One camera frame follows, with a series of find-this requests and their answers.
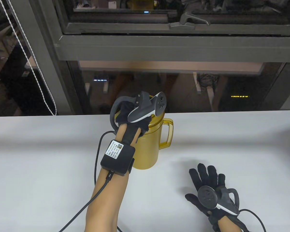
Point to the person's right hand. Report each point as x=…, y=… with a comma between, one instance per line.
x=216, y=215

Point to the person's left hand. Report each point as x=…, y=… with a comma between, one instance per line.
x=122, y=115

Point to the person's right middle finger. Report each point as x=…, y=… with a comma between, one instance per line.
x=203, y=175

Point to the person's right little finger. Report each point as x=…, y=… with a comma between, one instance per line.
x=221, y=182

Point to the person's right thumb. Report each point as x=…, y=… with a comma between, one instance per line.
x=191, y=197

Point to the yellow plastic pitcher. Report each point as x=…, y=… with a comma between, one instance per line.
x=152, y=145

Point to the person's right forearm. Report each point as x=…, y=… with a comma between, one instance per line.
x=226, y=225

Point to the person's left forearm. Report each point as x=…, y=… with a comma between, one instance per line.
x=106, y=193

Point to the grey controller on right hand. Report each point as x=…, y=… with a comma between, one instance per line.
x=209, y=195

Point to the grey controller on hand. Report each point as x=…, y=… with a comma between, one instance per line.
x=145, y=110
x=209, y=195

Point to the grey controller on left hand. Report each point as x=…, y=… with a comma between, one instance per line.
x=145, y=110

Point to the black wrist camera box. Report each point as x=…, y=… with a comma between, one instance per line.
x=118, y=156

